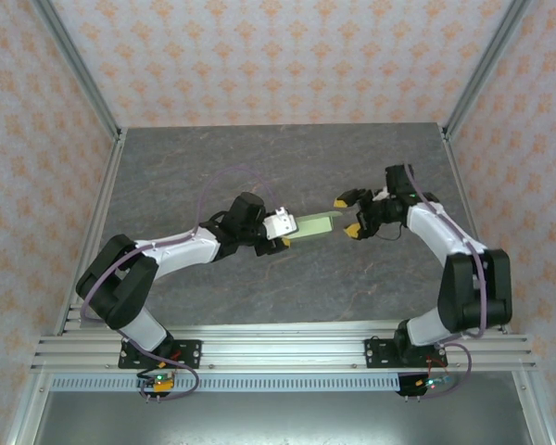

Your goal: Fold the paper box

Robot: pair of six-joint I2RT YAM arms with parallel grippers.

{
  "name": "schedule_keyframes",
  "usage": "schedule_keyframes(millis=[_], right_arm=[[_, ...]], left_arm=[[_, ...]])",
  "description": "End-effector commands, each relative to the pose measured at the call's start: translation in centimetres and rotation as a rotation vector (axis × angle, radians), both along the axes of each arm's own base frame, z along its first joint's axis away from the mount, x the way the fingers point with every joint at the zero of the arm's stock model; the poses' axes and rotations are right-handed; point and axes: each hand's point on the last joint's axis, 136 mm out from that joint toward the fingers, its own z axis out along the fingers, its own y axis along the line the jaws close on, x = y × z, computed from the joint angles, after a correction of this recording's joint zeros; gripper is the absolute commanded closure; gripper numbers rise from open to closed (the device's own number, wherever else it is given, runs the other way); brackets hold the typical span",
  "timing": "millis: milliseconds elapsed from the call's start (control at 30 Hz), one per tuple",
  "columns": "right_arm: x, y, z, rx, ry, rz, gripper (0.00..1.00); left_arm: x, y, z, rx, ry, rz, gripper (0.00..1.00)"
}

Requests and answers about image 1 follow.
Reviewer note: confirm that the light green paper box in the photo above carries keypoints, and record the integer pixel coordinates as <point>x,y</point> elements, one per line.
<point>315,227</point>

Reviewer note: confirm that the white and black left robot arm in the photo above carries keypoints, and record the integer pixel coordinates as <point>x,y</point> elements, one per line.
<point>180,252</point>

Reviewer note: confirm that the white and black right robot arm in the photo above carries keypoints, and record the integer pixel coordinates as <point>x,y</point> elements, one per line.
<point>435,232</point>

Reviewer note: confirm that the small electronics board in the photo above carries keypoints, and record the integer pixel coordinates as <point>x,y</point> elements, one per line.
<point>428,384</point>
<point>157,382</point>

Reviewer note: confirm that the grey sheet metal panel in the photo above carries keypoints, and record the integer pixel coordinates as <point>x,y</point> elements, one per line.
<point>282,422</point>

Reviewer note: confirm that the aluminium side rail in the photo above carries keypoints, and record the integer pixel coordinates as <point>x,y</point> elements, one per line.
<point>99,218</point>
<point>472,185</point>

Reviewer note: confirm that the aluminium rail beam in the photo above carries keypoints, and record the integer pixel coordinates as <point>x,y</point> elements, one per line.
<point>282,350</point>

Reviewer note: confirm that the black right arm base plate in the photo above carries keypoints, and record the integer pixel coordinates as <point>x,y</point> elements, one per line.
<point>377,354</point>

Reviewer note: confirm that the aluminium frame post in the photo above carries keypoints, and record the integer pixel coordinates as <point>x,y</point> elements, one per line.
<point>74,65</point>
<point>486,65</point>

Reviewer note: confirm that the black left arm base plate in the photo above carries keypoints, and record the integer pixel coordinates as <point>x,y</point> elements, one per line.
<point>190,354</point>

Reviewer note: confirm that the aluminium frame leg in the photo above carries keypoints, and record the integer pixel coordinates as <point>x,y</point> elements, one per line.
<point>25,412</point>
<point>537,412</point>

